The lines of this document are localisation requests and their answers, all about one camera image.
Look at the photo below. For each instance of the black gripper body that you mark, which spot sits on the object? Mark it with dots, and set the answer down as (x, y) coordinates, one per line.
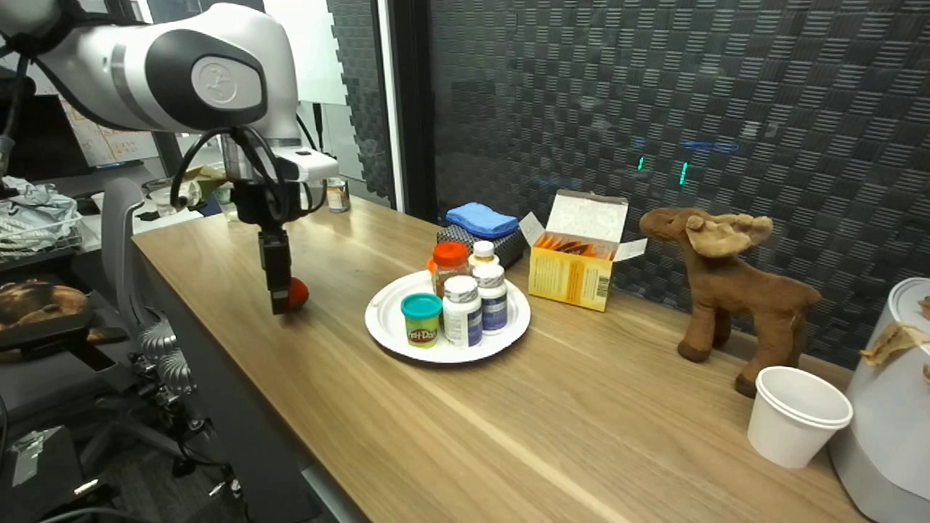
(267, 203)

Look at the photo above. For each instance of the small tub teal lid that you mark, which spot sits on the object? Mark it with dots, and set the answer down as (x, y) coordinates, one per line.
(422, 320)

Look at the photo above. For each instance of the yellow tub orange lid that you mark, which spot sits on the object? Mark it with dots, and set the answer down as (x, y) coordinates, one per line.
(451, 254)

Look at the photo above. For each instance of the white bottle blue label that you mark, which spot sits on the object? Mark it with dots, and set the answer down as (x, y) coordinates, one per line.
(462, 314)
(496, 304)

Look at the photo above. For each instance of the white bottle yellow label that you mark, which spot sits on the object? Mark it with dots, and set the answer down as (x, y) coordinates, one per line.
(483, 256)

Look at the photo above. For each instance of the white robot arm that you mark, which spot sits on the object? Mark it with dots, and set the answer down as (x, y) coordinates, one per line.
(164, 67)

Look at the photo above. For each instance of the white round plate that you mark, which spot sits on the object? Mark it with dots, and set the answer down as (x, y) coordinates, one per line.
(409, 330)

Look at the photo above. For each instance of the orange red ball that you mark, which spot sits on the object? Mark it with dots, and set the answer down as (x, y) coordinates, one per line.
(299, 293)

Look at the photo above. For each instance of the labelled tin can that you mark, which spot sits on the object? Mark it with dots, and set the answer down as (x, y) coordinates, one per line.
(338, 195)

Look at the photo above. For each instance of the grey office chair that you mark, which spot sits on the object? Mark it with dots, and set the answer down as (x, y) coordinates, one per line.
(123, 270)

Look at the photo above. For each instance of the blue folded cloth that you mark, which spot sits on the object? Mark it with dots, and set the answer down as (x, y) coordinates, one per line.
(482, 221)

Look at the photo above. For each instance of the grey clothes pile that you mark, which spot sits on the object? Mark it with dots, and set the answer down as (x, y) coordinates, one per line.
(40, 219)

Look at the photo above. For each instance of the yellow open tea box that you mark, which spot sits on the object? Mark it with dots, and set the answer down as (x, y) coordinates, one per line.
(572, 270)

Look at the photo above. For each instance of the brown moose plush toy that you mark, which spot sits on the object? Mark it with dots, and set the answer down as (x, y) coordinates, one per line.
(738, 291)

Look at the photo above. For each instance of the white paper cup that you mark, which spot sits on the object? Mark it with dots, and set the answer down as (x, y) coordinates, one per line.
(796, 423)

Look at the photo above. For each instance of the white jug container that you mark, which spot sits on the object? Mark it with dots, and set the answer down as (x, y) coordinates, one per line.
(890, 417)

